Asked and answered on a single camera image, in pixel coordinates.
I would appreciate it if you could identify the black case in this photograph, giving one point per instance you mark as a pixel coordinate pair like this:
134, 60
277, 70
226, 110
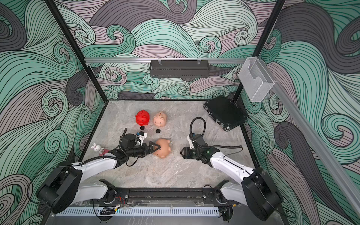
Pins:
226, 114

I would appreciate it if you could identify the red piggy bank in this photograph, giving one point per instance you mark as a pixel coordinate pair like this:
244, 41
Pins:
142, 118

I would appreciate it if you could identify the white slotted cable duct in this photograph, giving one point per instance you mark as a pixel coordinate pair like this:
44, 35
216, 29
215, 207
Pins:
144, 212

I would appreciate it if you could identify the clear acrylic wall holder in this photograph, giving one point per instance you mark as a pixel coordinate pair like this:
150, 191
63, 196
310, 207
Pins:
256, 79

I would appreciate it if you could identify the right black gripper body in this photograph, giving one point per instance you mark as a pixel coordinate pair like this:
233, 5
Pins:
194, 153

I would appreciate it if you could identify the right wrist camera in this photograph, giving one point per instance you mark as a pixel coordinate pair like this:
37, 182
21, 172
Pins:
192, 143

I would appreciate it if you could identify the aluminium back rail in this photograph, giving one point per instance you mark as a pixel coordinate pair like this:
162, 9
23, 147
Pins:
148, 60

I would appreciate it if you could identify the pink piggy bank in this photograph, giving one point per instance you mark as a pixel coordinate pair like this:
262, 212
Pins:
160, 119
164, 149

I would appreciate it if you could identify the aluminium rail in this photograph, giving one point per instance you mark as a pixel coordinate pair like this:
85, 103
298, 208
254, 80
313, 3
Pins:
148, 60
288, 97

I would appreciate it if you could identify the black wall tray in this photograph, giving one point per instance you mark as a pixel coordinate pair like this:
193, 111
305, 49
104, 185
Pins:
186, 70

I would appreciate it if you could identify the aluminium right rail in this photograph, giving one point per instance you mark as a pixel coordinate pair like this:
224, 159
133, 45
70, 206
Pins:
288, 97

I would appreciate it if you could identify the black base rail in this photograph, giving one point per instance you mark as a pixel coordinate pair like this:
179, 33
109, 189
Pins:
168, 194

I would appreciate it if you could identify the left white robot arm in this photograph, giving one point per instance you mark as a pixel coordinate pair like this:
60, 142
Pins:
67, 183

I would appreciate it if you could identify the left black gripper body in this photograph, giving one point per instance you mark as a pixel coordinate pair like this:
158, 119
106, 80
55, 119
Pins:
138, 151

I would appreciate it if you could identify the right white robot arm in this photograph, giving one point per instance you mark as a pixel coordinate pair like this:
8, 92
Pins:
246, 177

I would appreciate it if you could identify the pink white bunny toy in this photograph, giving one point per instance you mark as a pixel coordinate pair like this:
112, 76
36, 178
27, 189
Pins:
98, 148

